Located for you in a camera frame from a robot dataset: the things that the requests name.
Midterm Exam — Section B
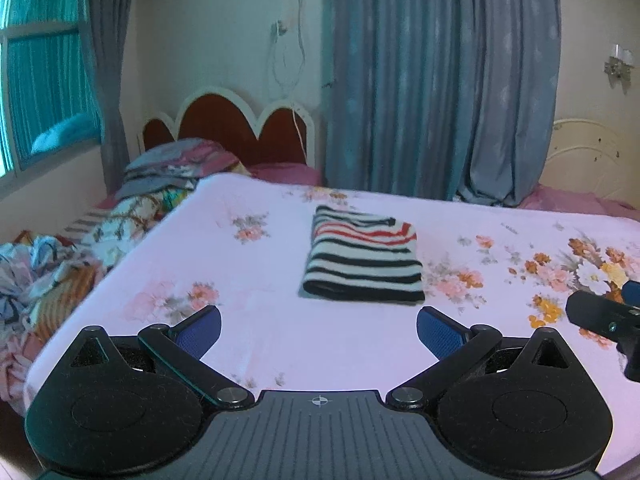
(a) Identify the striped red black white sweater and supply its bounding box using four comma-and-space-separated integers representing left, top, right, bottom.
302, 205, 425, 304

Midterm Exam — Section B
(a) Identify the pink floral bed sheet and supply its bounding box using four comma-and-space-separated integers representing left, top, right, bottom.
24, 174, 639, 473

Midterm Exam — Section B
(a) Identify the crumpled floral bedding heap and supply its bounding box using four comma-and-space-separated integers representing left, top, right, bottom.
1, 231, 107, 415

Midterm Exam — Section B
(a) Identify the folded patterned blankets pile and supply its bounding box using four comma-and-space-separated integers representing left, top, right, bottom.
61, 138, 248, 268

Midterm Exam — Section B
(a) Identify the magenta pillow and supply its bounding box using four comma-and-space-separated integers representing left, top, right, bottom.
247, 162, 322, 186

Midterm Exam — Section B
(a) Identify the red white scalloped headboard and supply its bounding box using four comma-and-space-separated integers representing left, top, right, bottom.
141, 87, 316, 167

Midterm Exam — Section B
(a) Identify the blue grey curtain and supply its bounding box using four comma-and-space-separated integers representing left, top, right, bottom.
323, 0, 561, 207

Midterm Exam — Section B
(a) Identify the teal window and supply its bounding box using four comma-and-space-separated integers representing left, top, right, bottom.
1, 0, 101, 177

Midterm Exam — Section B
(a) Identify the grey window curtain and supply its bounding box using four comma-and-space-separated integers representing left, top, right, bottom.
79, 0, 131, 194

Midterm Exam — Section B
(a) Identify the wall lamp sconce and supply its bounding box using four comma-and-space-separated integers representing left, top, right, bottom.
603, 44, 634, 93

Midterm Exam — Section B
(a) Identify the white hanging cable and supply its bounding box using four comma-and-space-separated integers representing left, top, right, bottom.
267, 0, 309, 166

